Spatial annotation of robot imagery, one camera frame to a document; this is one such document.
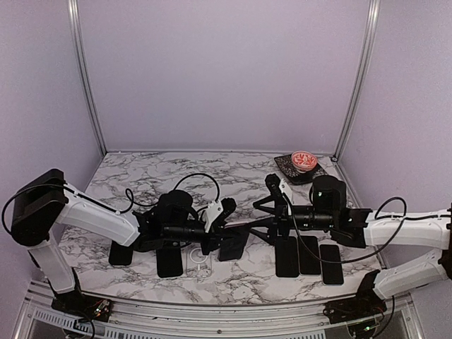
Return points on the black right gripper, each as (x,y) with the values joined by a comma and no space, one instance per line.
(282,217)

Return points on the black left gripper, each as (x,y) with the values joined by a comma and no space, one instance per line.
(213,241)

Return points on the purple phone black screen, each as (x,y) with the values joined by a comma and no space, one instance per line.
(232,246)

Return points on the clear magsafe phone case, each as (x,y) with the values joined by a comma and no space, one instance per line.
(197,265)

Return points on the pink phone case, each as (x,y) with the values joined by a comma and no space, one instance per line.
(239,223)

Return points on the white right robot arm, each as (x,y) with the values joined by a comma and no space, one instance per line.
(431,229)

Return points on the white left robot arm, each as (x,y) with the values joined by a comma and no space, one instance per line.
(50,200)

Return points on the black phone case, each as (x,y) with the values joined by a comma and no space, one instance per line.
(169,263)
(120,255)

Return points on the black patterned rectangular plate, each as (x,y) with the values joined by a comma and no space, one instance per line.
(293,175)

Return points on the red white patterned bowl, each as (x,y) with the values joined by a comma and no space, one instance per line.
(304,161)

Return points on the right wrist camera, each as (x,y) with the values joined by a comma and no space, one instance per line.
(280,190)

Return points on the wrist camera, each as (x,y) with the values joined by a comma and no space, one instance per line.
(280,190)
(217,212)

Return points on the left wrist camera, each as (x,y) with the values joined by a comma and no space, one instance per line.
(217,212)

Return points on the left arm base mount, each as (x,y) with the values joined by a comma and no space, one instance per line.
(77,303)

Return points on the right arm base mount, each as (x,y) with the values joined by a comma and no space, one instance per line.
(364,303)

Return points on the aluminium front rail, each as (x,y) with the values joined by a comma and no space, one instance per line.
(130,318)

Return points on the left aluminium corner post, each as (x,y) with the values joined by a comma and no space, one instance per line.
(77,36)

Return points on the aluminium corner post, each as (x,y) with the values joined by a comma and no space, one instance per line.
(362,69)
(77,36)

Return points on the right aluminium corner post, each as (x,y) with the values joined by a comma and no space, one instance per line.
(362,69)

